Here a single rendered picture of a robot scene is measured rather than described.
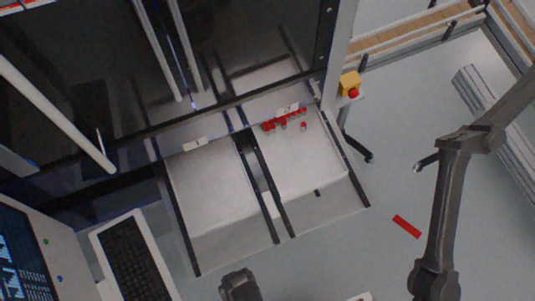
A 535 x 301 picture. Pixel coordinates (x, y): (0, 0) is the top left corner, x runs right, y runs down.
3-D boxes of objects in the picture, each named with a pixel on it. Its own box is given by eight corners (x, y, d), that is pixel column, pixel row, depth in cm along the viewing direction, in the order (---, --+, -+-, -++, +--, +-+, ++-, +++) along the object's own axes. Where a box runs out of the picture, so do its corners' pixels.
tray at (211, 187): (161, 151, 174) (159, 148, 171) (226, 127, 177) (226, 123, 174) (190, 237, 163) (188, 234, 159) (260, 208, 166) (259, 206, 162)
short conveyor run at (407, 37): (322, 93, 186) (326, 72, 172) (307, 62, 192) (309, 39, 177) (479, 33, 194) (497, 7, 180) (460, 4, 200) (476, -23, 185)
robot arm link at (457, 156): (430, 124, 121) (466, 125, 113) (464, 131, 129) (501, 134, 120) (404, 296, 122) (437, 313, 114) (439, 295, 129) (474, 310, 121)
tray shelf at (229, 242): (150, 158, 176) (148, 156, 174) (320, 94, 184) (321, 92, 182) (190, 282, 159) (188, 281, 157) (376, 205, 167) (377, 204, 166)
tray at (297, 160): (247, 119, 178) (246, 116, 175) (309, 97, 181) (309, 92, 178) (281, 200, 167) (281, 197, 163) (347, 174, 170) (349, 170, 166)
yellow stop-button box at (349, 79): (333, 82, 175) (335, 72, 168) (350, 75, 175) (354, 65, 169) (341, 99, 172) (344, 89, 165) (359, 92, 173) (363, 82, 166)
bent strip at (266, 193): (257, 183, 169) (256, 178, 164) (264, 180, 170) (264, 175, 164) (272, 218, 164) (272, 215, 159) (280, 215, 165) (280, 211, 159)
